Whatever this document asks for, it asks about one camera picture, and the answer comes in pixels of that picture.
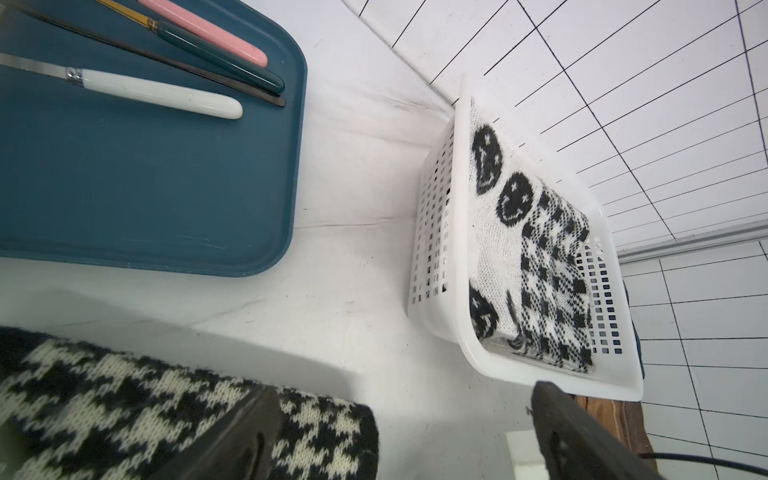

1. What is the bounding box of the white plastic basket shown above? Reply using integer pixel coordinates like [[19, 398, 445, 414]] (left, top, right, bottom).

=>
[[407, 80, 644, 401]]

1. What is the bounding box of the white handled spoon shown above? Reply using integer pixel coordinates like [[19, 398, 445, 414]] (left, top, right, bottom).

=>
[[1, 53, 243, 120]]

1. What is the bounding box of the smiley face knit scarf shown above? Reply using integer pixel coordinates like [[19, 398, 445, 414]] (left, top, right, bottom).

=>
[[468, 107, 594, 373]]

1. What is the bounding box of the teal plastic tray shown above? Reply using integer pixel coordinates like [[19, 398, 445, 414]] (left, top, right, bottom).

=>
[[1, 1, 308, 277]]

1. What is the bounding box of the black white houndstooth scarf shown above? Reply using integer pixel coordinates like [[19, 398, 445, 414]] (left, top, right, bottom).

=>
[[1, 327, 380, 479]]

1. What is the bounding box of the green handled spoon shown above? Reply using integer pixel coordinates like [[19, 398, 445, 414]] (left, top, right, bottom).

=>
[[100, 1, 285, 95]]

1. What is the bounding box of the pink handled spoon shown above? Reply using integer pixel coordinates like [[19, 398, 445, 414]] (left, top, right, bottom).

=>
[[139, 0, 268, 68]]

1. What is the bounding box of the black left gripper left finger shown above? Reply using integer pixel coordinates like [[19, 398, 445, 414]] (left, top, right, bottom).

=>
[[151, 386, 282, 479]]

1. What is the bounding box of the brown plaid scarf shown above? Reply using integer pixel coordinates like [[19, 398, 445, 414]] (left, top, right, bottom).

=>
[[573, 396, 653, 454]]

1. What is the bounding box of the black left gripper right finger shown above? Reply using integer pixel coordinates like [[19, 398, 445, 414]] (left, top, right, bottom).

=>
[[531, 381, 660, 479]]

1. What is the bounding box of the black chopstick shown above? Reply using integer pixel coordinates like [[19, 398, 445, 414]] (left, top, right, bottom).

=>
[[1, 1, 286, 108]]

